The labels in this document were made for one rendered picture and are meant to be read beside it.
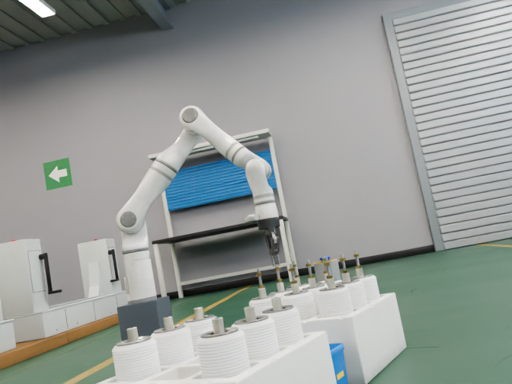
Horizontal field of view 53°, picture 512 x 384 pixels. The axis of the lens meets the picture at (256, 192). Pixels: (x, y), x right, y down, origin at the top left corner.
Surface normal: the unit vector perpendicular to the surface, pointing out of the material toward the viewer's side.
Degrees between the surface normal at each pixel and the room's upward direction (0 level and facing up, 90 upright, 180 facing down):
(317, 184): 90
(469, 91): 90
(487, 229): 90
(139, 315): 90
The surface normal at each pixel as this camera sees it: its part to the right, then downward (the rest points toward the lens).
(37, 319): -0.16, -0.09
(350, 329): -0.52, 0.00
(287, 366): 0.84, -0.22
